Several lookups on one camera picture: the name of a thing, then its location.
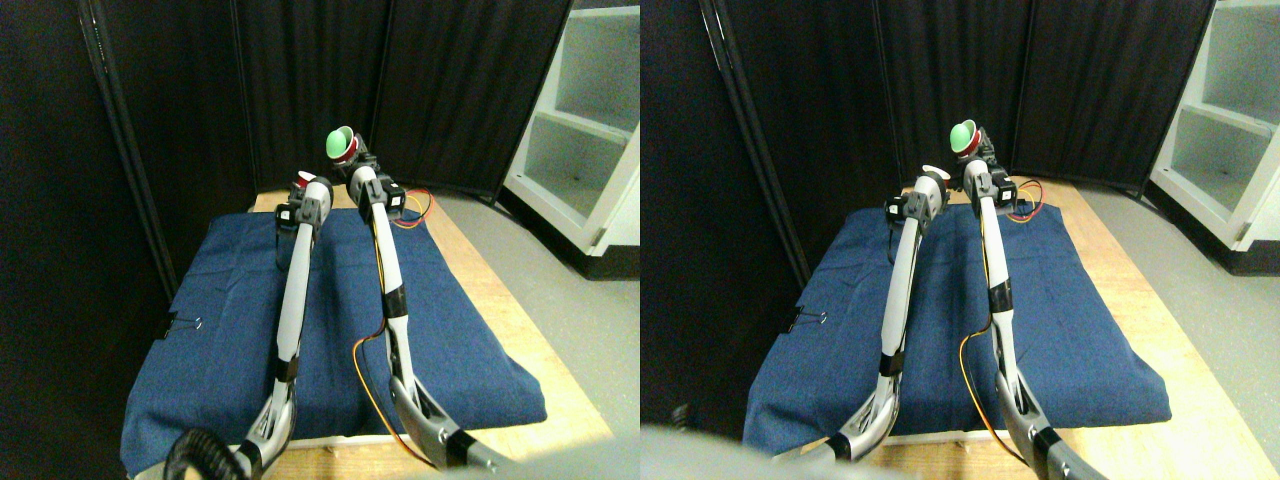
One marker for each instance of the dark blue cloth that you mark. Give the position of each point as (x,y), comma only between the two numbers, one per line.
(1080,340)
(200,340)

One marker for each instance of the red cup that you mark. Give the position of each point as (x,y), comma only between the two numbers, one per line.
(974,150)
(350,154)
(303,182)
(937,175)

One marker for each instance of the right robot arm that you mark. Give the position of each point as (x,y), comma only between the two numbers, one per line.
(995,260)
(385,260)

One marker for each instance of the black curtain stand pole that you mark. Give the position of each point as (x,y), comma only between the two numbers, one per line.
(748,125)
(120,120)

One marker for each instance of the white shelf unit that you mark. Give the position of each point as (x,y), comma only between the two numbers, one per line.
(1235,90)
(600,90)

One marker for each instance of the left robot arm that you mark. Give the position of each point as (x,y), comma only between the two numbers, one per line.
(293,300)
(903,290)

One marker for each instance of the green ball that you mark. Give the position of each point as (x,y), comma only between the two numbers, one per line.
(963,135)
(339,142)

